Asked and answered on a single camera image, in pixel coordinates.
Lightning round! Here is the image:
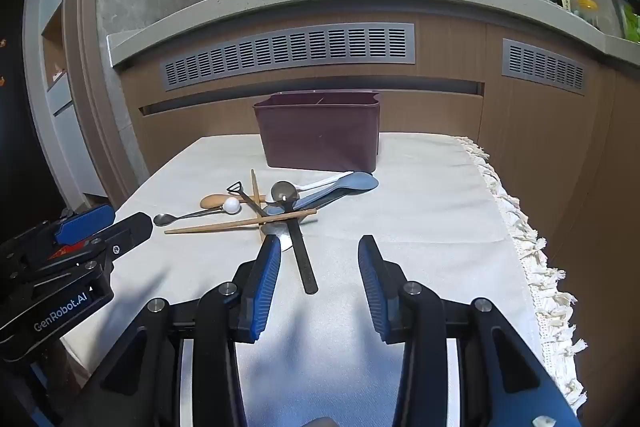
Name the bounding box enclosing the small steel spoon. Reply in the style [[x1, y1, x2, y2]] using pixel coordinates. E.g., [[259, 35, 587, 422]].
[[153, 207, 222, 228]]

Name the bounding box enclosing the wooden chopstick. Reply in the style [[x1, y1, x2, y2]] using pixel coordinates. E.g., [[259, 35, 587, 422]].
[[250, 168, 265, 242], [164, 209, 318, 235]]

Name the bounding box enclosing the steel spatula black handle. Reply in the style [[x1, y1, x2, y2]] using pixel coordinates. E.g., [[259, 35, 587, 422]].
[[227, 181, 293, 251]]

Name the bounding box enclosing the brown wooden spoon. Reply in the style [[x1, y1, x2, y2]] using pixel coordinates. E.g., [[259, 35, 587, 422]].
[[200, 193, 231, 209]]

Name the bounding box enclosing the white ball utensil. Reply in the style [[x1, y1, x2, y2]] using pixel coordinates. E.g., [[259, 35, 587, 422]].
[[221, 197, 241, 215]]

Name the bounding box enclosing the blue plastic rice paddle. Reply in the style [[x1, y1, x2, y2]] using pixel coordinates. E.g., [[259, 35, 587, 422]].
[[265, 172, 378, 216]]

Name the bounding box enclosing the steel spoon black handle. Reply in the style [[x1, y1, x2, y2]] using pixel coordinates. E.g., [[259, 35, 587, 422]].
[[271, 181, 318, 295]]

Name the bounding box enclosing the white plastic spoon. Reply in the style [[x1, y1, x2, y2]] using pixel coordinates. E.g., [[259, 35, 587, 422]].
[[294, 171, 352, 193]]

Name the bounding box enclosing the grey kitchen countertop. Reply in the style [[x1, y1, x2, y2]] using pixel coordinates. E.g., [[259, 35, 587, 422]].
[[106, 0, 639, 67]]

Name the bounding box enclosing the white fringed tablecloth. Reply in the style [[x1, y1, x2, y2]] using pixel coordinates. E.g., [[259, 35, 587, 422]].
[[60, 132, 589, 427]]

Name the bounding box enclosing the maroon plastic utensil bin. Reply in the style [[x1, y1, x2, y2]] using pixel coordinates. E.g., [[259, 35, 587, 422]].
[[254, 90, 380, 172]]

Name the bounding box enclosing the long grey vent grille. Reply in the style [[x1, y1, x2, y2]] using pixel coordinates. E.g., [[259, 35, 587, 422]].
[[160, 22, 416, 91]]

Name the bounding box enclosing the small grey vent grille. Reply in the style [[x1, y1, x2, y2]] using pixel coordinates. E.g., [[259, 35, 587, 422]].
[[501, 38, 586, 95]]

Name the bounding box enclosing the yellow lid jar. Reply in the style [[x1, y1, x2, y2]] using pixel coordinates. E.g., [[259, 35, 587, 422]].
[[576, 0, 599, 27]]

